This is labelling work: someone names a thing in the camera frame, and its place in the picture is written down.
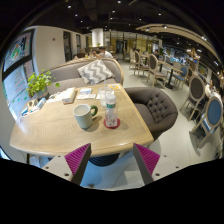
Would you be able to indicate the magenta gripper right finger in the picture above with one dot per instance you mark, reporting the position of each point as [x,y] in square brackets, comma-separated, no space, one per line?
[153,166]

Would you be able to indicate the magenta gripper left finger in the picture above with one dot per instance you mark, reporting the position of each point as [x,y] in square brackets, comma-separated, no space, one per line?
[71,166]

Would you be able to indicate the clear plastic water bottle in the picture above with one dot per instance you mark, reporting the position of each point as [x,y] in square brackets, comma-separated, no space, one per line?
[111,109]

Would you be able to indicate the red round coaster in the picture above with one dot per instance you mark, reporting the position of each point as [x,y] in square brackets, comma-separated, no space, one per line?
[111,123]

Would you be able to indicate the dark grey tufted armchair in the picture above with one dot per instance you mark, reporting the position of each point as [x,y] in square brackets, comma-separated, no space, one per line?
[156,108]

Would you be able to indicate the blue tissue pack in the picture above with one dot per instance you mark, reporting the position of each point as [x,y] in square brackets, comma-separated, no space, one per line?
[40,104]

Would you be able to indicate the white papers on table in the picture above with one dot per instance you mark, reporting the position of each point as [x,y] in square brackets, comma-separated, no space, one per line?
[86,93]

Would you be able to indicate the clear plastic cup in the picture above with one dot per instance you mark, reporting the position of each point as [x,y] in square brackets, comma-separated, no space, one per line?
[102,92]

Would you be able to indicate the blue seat wooden chair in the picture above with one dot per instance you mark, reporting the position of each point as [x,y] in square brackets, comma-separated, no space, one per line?
[211,118]

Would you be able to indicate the green potted plant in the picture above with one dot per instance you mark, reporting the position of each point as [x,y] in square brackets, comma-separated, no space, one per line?
[37,84]

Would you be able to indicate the grey upholstered sofa bench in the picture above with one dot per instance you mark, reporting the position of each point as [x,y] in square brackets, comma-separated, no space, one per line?
[67,74]

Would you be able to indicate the grey chevron cushion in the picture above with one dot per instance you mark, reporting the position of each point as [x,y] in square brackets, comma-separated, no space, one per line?
[95,72]

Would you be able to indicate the grey back dining chair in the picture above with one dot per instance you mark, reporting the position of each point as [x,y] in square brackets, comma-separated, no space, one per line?
[157,75]

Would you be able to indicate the person in white shirt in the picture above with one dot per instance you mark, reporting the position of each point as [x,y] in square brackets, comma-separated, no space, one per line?
[104,53]

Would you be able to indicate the window poster panel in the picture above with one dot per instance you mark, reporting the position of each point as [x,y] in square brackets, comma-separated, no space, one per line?
[17,68]

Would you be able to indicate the white round pillar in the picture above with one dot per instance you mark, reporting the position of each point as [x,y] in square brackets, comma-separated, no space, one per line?
[97,37]

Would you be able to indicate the white mug green handle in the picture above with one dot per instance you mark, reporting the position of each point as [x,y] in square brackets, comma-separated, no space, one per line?
[83,114]

